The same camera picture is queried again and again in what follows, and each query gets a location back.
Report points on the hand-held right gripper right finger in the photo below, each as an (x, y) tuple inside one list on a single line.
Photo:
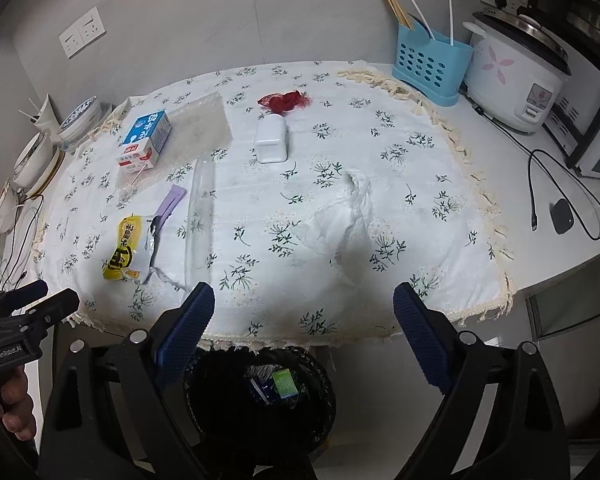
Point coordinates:
[(422, 340)]

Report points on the white microwave oven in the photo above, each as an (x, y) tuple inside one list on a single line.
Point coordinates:
[(595, 125)]

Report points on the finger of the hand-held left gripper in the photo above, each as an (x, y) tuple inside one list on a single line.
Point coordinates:
[(30, 292), (55, 305)]

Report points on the clear plastic sleeve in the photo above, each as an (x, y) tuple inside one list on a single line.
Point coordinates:
[(200, 220)]

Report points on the black power adapter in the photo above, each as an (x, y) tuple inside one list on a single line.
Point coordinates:
[(561, 216)]

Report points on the blue patterned bowl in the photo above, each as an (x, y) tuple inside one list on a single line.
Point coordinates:
[(80, 112)]

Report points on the wooden chopstick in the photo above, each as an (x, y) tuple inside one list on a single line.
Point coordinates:
[(392, 2), (399, 4)]

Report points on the grey spoon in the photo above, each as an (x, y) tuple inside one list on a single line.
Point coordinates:
[(420, 24)]

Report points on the small green carton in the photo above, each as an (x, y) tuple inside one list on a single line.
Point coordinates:
[(285, 384)]

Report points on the trash bin with black bag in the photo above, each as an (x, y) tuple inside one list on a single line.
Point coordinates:
[(312, 392)]

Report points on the small white plastic box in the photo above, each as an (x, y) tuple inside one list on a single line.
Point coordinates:
[(271, 140)]

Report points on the torn silver foil wrapper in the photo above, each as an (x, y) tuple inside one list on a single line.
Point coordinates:
[(153, 247)]

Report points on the purple wrapper strip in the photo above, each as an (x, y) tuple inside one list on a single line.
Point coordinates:
[(172, 197)]

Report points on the white floral rice cooker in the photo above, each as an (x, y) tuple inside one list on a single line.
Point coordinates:
[(515, 75)]

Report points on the person's left hand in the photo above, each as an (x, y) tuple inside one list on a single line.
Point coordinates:
[(12, 397)]

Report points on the white floral tablecloth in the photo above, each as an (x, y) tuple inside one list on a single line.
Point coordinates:
[(380, 125)]

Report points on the white jug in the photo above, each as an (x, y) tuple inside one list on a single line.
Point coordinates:
[(45, 117)]

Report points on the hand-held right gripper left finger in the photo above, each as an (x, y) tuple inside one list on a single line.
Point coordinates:
[(186, 330)]

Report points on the blue rimmed bowl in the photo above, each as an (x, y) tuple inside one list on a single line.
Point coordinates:
[(87, 135)]

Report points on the red mesh net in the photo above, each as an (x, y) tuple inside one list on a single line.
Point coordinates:
[(285, 101)]

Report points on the blue perforated utensil holder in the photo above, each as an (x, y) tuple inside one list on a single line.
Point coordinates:
[(430, 65)]

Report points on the yellow snack packet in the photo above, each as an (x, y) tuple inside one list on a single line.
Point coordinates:
[(122, 250)]

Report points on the blue white milk carton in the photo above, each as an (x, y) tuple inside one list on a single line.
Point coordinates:
[(145, 140)]

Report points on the clear bubble wrap sheet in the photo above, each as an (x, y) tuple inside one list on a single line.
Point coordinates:
[(200, 125)]

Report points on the clear thin plastic bag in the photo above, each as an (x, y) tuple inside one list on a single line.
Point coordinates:
[(340, 220)]

